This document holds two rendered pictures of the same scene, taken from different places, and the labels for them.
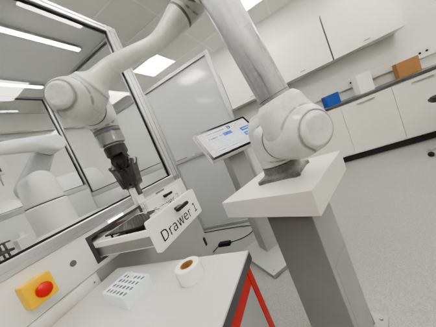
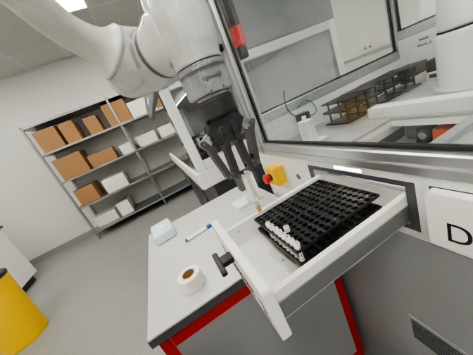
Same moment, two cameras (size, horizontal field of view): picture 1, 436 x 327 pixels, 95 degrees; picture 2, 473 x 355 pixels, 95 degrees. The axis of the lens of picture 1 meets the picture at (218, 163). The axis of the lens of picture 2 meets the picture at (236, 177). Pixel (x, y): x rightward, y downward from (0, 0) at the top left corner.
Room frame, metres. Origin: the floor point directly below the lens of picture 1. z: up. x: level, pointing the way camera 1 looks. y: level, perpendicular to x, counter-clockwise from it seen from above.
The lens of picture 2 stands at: (1.07, 0.01, 1.18)
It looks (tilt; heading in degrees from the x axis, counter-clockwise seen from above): 18 degrees down; 139
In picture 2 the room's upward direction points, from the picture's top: 23 degrees counter-clockwise
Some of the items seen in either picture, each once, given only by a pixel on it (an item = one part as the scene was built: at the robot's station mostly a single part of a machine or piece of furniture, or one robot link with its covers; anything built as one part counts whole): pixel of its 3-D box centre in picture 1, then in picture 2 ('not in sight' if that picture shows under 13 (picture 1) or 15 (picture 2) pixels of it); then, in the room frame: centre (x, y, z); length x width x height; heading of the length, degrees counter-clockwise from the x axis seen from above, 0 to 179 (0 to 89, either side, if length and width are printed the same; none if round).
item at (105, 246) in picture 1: (141, 227); (317, 218); (0.83, 0.41, 0.86); 0.40 x 0.26 x 0.06; 64
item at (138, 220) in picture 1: (141, 226); (313, 219); (0.83, 0.40, 0.87); 0.22 x 0.18 x 0.06; 64
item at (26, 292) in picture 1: (37, 289); (274, 175); (0.57, 0.63, 0.88); 0.07 x 0.05 x 0.07; 154
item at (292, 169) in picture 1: (283, 166); not in sight; (0.85, -0.26, 0.86); 0.22 x 0.18 x 0.06; 140
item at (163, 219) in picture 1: (178, 215); (241, 265); (0.74, 0.22, 0.87); 0.29 x 0.02 x 0.11; 154
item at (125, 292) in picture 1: (127, 289); not in sight; (0.56, 0.38, 0.78); 0.12 x 0.08 x 0.04; 54
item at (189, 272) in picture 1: (189, 270); (191, 278); (0.51, 0.18, 0.78); 0.07 x 0.07 x 0.04
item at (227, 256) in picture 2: (180, 206); (224, 260); (0.73, 0.19, 0.91); 0.07 x 0.04 x 0.01; 154
